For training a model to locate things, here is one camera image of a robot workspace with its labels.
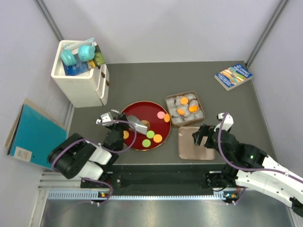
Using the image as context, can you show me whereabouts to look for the orange round cookie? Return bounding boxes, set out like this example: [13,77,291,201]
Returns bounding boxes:
[180,97,188,105]
[163,113,170,122]
[177,108,186,116]
[123,131,129,140]
[153,134,163,143]

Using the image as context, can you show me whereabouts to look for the square gold cookie tin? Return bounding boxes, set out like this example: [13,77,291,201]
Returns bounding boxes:
[165,91,205,128]

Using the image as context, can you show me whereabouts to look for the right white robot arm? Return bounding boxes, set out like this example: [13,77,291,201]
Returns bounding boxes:
[192,113,303,216]

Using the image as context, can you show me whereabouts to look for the teal folder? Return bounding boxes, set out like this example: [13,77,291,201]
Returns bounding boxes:
[5,99,67,169]

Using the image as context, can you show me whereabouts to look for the green card in box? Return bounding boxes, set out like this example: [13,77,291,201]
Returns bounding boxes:
[87,45,106,69]

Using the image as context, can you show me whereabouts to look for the teal headphones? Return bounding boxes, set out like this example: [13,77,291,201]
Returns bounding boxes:
[60,38,96,66]

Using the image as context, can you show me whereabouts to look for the orange fish-shaped cookie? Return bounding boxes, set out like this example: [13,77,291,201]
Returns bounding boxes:
[189,105,199,113]

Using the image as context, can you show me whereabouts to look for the gold tin lid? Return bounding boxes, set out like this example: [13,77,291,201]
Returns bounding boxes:
[178,126,215,161]

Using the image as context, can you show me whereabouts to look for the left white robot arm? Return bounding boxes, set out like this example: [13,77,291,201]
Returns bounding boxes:
[47,110,137,188]

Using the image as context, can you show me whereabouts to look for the colourful paperback book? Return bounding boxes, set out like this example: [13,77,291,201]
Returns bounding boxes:
[214,63,253,91]

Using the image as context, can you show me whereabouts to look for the white storage drawer box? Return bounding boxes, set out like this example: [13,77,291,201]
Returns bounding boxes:
[51,40,109,108]

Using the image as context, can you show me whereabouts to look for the round red lacquer tray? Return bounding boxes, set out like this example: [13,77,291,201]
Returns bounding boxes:
[122,101,171,151]

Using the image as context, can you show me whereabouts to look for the green round cookie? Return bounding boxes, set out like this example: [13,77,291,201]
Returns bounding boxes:
[146,130,155,139]
[142,139,151,148]

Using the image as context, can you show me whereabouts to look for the pink round cookie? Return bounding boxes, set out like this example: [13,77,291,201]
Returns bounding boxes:
[157,111,165,119]

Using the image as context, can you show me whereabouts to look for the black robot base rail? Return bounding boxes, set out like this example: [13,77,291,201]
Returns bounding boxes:
[80,165,240,192]

